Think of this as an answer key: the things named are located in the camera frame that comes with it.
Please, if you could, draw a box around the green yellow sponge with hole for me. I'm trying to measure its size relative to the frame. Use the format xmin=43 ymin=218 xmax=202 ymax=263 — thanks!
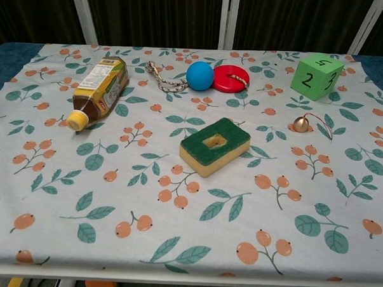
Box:
xmin=178 ymin=115 xmax=253 ymax=180

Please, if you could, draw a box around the braided beige rope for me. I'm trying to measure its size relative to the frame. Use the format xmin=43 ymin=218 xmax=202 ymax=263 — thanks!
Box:
xmin=144 ymin=60 xmax=250 ymax=97

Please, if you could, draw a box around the green numbered cube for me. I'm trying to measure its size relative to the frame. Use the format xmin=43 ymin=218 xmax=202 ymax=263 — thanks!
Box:
xmin=290 ymin=53 xmax=346 ymax=102

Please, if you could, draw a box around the amber tea bottle yellow cap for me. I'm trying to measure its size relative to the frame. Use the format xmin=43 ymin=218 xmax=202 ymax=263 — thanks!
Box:
xmin=65 ymin=55 xmax=131 ymax=135

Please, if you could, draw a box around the red disc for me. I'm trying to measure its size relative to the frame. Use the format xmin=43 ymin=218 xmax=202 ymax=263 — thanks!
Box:
xmin=212 ymin=63 xmax=252 ymax=94

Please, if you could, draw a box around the small gold bell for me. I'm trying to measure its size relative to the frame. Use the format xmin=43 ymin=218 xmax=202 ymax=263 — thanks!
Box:
xmin=292 ymin=112 xmax=335 ymax=144

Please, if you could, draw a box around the white table frame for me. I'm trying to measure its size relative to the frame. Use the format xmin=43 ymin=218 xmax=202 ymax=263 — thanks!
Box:
xmin=0 ymin=262 xmax=383 ymax=287

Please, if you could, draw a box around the blue ball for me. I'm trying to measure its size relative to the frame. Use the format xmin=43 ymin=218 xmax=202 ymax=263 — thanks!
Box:
xmin=185 ymin=61 xmax=215 ymax=91

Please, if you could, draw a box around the floral tablecloth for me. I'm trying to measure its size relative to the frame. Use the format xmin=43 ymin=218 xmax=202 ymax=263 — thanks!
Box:
xmin=0 ymin=39 xmax=383 ymax=284

